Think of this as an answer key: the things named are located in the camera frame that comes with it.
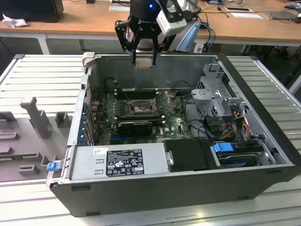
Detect silver square CPU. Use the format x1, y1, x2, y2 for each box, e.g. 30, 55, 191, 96
135, 57, 154, 69

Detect dark grey laptop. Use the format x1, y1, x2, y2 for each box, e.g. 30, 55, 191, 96
263, 10, 299, 22

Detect wooden desk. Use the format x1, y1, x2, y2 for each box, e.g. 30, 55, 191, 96
0, 0, 71, 55
39, 0, 301, 55

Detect crumpled white paper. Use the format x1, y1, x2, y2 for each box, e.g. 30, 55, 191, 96
2, 13, 29, 28

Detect green motherboard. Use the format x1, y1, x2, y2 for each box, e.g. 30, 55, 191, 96
90, 90, 196, 146

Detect white labelled box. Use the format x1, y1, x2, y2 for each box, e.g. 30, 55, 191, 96
194, 42, 210, 54

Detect black RAM slot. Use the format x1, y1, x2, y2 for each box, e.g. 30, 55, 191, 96
114, 117, 166, 126
116, 112, 161, 119
117, 93, 158, 100
117, 88, 158, 95

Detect metal drive cage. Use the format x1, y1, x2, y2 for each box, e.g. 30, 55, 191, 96
190, 62, 247, 118

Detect grey parts rack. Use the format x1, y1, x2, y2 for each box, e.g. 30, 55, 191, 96
0, 96, 73, 182

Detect grey case latch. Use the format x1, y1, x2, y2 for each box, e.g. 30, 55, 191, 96
81, 51, 96, 69

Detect black computer box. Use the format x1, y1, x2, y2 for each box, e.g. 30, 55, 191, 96
0, 0, 64, 23

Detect black graphics card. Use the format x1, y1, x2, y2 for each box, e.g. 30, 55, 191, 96
117, 121, 153, 137

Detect black open PC case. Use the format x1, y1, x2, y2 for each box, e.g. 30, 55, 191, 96
46, 52, 297, 218

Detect white paper sheet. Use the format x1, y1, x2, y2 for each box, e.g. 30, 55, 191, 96
230, 12, 264, 20

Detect black CPU socket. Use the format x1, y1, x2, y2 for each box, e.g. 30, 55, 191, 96
128, 98, 158, 116

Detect thin metal locking lever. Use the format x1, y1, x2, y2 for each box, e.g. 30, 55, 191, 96
123, 90, 133, 105
154, 90, 167, 101

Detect metal socket cover frame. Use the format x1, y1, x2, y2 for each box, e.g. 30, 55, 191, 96
154, 90, 174, 112

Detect green RAM stick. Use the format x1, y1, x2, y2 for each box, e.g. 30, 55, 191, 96
0, 154, 24, 161

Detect orange yellow power wires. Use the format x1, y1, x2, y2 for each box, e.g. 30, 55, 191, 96
221, 119, 250, 142

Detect black fan shroud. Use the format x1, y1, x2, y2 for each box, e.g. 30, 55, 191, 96
162, 138, 222, 172

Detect grey power supply unit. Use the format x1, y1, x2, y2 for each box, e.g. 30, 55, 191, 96
61, 143, 170, 181

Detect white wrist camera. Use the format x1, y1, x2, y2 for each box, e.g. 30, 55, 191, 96
157, 9, 188, 36

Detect blue cable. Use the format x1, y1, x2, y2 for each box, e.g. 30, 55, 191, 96
199, 21, 215, 48

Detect hard disk in blue carrier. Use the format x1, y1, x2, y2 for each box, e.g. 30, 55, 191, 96
213, 142, 259, 169

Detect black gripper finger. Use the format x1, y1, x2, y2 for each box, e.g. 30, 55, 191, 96
151, 27, 176, 67
114, 20, 140, 66

